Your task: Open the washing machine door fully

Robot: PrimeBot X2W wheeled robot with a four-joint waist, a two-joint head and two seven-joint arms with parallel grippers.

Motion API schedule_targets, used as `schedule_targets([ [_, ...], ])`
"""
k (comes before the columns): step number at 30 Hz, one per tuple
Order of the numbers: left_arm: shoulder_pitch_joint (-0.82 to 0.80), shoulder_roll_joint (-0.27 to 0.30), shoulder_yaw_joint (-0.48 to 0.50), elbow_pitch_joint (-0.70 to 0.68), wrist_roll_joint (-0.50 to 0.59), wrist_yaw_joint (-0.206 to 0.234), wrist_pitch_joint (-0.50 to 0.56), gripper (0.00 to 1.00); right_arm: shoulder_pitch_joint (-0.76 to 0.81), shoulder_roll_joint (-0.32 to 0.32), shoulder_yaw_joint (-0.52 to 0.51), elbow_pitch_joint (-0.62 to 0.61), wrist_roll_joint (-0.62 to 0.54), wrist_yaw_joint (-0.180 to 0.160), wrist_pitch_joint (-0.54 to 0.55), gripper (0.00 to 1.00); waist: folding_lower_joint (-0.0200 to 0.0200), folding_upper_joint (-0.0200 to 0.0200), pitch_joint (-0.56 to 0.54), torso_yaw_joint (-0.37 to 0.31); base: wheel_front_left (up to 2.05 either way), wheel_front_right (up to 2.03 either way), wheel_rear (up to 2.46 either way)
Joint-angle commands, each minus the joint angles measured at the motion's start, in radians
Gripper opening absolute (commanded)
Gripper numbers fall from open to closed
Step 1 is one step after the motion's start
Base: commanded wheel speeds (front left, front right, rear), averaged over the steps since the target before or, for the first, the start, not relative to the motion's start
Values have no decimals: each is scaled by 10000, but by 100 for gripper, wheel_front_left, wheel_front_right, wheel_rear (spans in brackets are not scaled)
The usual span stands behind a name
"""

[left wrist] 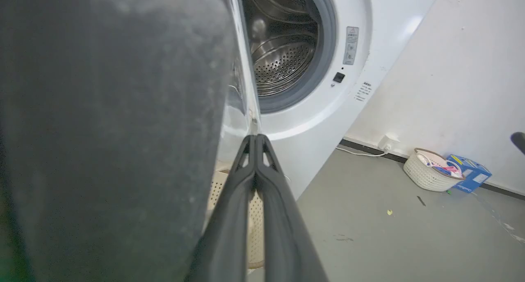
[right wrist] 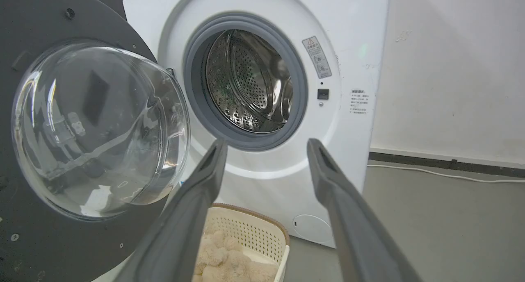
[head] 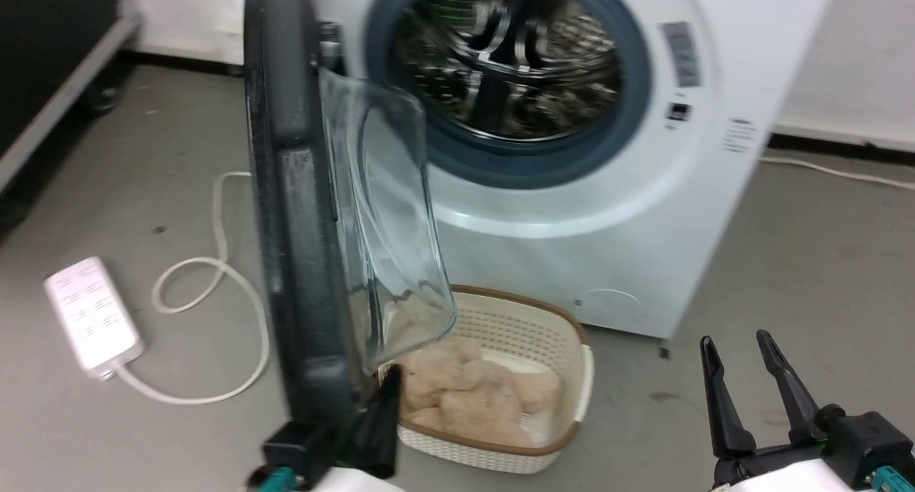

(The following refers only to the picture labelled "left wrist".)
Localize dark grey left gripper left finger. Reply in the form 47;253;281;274
185;135;257;282

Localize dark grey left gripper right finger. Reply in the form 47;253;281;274
255;134;329;282

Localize white front-load washing machine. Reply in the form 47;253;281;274
240;0;443;200

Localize steel washing machine drum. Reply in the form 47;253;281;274
241;0;320;97

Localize beige perforated laundry basket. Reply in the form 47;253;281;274
206;170;265;269

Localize small white woven basket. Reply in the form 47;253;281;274
403;148;465;192

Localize clothes in small basket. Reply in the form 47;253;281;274
417;153;463;177

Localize blue cardboard box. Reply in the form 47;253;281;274
446;154;492;193

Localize dark rounded robot part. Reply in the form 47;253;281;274
510;132;525;155

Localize white power cable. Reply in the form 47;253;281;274
336;146;388;157

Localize white wall power socket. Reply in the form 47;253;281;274
378;134;399;153

